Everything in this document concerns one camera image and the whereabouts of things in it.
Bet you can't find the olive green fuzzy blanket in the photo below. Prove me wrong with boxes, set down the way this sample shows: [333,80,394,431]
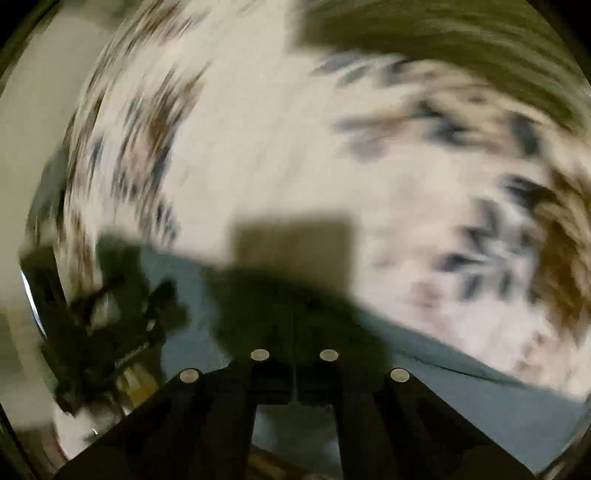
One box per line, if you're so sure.
[297,1,590,134]

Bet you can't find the blue denim pants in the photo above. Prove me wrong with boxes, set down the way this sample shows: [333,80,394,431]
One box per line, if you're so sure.
[96,239,588,476]

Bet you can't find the floral fleece bed blanket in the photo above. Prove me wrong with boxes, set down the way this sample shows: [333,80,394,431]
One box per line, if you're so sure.
[27,1,590,400]

